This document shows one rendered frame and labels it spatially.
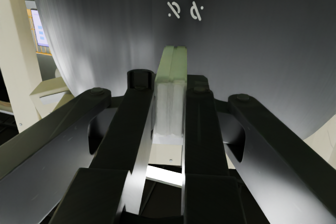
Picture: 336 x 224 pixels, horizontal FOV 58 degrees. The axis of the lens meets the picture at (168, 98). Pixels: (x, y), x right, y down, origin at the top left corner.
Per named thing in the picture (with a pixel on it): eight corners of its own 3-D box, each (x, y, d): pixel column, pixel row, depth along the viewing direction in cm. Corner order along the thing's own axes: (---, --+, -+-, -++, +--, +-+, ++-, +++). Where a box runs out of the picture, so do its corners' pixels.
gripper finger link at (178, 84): (170, 80, 14) (187, 81, 14) (175, 45, 20) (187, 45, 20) (168, 138, 15) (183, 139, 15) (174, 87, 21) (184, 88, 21)
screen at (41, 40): (66, 13, 412) (72, 51, 440) (69, 12, 416) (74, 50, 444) (30, 8, 427) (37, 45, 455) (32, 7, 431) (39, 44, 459)
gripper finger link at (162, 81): (168, 138, 15) (153, 137, 15) (174, 87, 21) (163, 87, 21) (170, 80, 14) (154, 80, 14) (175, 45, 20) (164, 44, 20)
